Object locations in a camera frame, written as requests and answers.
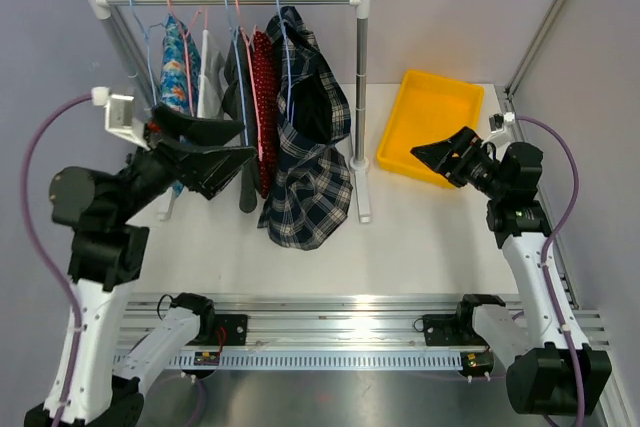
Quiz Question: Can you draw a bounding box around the dark grey dotted skirt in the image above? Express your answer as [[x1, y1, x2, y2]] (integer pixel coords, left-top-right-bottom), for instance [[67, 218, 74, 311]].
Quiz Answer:
[[222, 35, 260, 213]]

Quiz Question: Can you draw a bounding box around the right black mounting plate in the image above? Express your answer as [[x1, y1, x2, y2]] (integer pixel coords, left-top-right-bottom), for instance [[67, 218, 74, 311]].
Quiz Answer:
[[422, 314, 466, 347]]

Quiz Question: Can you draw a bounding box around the blue floral skirt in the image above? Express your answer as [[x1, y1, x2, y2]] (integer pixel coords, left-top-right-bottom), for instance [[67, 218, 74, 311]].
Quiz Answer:
[[158, 14, 202, 198]]

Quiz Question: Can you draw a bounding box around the plaid skirt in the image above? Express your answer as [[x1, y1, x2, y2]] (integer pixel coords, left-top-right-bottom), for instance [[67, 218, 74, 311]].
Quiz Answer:
[[258, 6, 353, 251]]

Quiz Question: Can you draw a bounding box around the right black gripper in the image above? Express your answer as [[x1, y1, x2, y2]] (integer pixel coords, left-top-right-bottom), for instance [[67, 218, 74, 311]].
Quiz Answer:
[[412, 127, 508, 200]]

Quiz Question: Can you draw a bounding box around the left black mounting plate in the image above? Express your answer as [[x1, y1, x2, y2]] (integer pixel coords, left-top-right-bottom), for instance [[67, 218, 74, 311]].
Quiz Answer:
[[190, 314, 249, 347]]

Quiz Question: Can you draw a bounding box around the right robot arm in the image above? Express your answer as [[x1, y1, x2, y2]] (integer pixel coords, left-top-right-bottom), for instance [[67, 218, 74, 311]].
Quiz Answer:
[[411, 127, 612, 426]]

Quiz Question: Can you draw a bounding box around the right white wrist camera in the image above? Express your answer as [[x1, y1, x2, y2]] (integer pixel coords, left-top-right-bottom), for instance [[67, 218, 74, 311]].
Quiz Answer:
[[486, 112, 516, 148]]

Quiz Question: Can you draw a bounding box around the blue hanger of plaid skirt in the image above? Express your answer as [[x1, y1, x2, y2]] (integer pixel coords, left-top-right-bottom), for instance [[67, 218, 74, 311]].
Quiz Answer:
[[275, 0, 295, 123]]

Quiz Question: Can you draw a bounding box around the silver clothes rack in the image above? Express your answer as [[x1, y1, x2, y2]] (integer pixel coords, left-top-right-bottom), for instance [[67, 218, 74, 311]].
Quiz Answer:
[[87, 0, 372, 224]]

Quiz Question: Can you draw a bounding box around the pink hanger of white skirt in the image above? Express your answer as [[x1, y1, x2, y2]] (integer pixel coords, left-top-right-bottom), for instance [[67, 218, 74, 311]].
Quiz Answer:
[[164, 0, 210, 116]]

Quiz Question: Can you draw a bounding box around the red dotted skirt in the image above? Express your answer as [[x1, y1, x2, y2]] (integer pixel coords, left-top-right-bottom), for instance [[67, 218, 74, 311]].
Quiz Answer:
[[251, 31, 280, 199]]

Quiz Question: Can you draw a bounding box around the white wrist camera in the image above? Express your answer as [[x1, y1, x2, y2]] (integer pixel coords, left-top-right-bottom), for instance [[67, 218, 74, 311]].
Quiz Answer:
[[486, 112, 516, 148], [91, 86, 149, 150]]

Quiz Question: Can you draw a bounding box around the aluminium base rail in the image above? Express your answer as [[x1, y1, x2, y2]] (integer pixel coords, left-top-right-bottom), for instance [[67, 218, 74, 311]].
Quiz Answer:
[[117, 293, 610, 351]]

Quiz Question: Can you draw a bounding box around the white skirt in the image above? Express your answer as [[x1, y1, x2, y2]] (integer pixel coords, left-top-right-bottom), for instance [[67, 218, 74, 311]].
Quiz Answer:
[[197, 29, 225, 119]]

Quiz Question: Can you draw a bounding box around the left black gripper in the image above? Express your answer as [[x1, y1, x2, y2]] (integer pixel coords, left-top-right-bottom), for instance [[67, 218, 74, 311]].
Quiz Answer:
[[112, 101, 258, 222]]

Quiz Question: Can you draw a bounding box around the blue hanger of grey skirt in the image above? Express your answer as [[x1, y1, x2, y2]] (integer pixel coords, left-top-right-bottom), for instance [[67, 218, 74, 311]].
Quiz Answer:
[[223, 0, 251, 147]]

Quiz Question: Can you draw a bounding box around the yellow plastic bin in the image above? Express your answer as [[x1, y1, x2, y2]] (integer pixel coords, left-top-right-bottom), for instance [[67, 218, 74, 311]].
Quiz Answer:
[[376, 70, 484, 189]]

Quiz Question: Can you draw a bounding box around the white slotted cable duct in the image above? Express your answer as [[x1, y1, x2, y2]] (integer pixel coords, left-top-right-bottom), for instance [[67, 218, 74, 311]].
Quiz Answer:
[[161, 349, 462, 371]]

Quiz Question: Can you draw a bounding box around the pink hanger of red skirt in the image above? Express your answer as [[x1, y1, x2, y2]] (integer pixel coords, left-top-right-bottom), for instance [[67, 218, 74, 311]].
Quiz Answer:
[[234, 0, 264, 162]]

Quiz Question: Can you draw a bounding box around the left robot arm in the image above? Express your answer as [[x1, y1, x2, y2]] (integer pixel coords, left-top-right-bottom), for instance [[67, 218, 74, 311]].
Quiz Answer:
[[24, 105, 256, 426]]

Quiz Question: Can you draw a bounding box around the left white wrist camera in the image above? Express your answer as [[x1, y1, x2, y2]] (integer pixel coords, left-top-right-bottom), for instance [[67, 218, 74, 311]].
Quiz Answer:
[[91, 86, 149, 150]]

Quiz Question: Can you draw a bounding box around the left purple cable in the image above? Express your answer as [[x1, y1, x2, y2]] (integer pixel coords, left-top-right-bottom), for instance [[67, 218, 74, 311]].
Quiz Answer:
[[24, 94, 101, 423]]

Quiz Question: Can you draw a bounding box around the black mounting plate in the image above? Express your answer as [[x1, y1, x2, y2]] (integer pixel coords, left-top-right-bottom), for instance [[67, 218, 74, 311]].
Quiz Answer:
[[422, 314, 466, 347], [190, 314, 249, 347]]

